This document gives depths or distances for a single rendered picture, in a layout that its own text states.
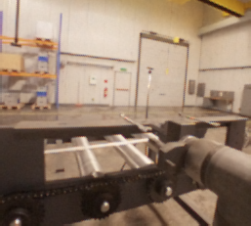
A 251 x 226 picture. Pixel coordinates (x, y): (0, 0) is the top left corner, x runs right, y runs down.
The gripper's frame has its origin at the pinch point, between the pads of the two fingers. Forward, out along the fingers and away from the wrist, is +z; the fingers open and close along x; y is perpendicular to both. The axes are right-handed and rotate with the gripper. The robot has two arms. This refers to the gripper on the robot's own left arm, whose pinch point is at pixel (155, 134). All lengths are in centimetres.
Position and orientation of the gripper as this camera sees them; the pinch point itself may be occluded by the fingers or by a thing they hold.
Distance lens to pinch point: 52.1
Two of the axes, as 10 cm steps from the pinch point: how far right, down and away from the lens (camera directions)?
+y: 9.2, 0.2, 4.0
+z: -3.9, -1.1, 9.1
